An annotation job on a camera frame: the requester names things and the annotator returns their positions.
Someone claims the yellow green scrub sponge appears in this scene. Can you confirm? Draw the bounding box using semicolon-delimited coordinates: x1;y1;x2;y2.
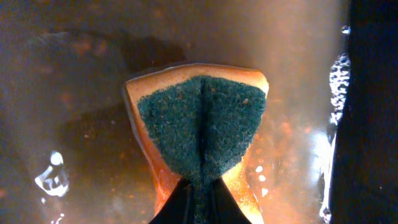
124;63;269;223

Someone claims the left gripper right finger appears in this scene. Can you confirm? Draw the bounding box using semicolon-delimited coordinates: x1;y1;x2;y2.
207;178;251;224

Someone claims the black rectangular water tray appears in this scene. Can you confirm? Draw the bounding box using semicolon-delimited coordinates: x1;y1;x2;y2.
1;0;397;223

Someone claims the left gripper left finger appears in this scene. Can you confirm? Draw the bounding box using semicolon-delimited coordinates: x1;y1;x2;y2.
149;179;195;224

